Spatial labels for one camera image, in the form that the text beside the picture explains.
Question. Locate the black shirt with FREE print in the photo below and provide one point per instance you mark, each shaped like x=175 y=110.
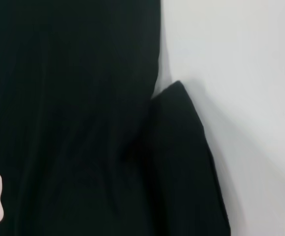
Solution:
x=71 y=98

